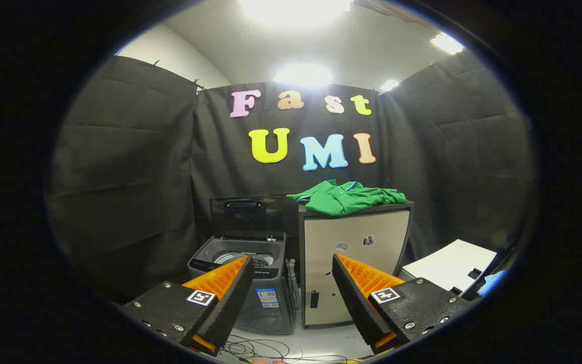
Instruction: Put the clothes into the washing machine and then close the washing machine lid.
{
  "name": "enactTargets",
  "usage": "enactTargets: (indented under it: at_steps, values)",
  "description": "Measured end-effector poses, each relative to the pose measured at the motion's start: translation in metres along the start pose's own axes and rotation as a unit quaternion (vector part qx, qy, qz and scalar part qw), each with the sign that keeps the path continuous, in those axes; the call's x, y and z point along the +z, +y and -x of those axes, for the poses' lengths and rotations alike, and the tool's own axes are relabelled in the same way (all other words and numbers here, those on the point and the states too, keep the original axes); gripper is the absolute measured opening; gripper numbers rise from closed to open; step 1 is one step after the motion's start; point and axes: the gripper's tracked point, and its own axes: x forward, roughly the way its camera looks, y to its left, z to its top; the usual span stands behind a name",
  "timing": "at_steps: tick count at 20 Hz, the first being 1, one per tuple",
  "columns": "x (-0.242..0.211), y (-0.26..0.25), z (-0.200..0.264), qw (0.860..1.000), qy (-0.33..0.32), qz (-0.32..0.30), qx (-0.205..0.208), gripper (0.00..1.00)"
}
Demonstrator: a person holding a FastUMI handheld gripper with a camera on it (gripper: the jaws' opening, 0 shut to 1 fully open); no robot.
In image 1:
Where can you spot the small ceiling light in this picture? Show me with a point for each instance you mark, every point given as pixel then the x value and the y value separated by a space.
pixel 389 85

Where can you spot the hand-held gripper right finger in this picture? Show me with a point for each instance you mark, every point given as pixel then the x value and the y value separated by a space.
pixel 356 298

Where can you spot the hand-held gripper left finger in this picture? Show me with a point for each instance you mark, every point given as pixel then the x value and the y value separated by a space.
pixel 230 303

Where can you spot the large ceiling light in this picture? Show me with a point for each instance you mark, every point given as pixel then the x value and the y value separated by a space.
pixel 296 7

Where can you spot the black backdrop cloth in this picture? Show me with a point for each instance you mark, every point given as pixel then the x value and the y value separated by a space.
pixel 144 151

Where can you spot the beige cabinet with dark top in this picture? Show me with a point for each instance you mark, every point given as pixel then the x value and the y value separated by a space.
pixel 321 232

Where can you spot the grey washing machine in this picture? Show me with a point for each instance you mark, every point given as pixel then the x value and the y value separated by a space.
pixel 271 318

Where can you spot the round ceiling light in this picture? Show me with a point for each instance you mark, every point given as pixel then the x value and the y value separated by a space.
pixel 302 75

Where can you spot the blue object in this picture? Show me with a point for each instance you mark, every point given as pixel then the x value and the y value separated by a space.
pixel 493 280

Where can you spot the green polo shirt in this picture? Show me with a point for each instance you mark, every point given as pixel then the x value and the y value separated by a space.
pixel 341 199

